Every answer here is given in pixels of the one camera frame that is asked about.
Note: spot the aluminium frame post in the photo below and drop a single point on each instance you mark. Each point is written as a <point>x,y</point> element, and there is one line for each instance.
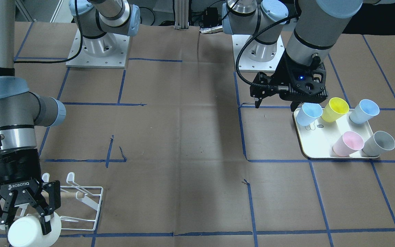
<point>181,11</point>

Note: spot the light blue plastic cup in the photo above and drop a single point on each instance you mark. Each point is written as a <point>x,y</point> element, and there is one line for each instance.
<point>365,110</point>

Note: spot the cream plastic tray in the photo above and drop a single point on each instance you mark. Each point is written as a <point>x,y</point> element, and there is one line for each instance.
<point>317,139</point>

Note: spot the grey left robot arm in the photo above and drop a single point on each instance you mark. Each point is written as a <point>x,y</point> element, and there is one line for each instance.
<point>318,25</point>

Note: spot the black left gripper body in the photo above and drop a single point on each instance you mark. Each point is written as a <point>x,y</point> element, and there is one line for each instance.
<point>282,74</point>

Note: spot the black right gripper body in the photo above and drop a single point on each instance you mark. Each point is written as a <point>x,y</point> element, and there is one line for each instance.
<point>18,174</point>

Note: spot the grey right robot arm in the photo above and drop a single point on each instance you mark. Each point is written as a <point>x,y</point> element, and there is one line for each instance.
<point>20,111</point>

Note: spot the grey plastic cup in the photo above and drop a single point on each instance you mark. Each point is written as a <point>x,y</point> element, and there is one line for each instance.
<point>378,144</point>

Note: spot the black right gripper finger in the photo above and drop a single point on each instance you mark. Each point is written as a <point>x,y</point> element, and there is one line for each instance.
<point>7,214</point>
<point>45,224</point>

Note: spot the white plastic cup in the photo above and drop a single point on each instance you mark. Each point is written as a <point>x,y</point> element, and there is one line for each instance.
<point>27,232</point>

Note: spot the pink plastic cup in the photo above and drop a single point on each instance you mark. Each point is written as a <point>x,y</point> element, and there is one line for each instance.
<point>349,143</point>

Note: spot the yellow plastic cup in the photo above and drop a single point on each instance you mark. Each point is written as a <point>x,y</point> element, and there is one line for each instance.
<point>335,108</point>

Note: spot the white wire cup rack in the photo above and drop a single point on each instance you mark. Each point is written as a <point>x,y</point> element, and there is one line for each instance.
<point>80,205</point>

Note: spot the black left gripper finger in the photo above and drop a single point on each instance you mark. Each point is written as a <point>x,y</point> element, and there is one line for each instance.
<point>257,102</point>
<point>294,106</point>

